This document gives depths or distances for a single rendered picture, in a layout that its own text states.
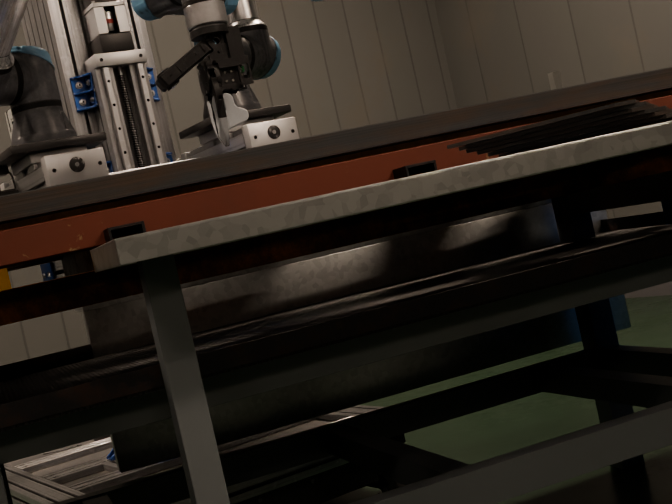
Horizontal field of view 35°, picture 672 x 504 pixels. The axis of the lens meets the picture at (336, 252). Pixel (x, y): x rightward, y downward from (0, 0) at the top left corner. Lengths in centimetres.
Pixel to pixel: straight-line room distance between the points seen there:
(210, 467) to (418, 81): 525
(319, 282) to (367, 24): 406
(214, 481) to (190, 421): 8
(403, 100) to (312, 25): 71
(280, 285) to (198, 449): 109
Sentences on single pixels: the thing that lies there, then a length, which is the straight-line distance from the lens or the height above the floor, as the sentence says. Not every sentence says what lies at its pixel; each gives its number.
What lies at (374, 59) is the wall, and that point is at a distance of 629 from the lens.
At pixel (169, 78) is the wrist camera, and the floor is 103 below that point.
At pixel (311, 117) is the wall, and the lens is 599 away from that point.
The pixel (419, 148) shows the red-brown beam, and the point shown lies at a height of 80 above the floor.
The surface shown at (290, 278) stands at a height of 62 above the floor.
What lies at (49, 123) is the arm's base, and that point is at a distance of 251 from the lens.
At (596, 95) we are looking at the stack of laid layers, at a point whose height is 83.
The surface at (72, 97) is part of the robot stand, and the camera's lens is 275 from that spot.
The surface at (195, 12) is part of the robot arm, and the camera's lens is 193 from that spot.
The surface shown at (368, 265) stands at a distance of 243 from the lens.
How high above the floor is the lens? 71
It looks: 1 degrees down
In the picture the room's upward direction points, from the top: 13 degrees counter-clockwise
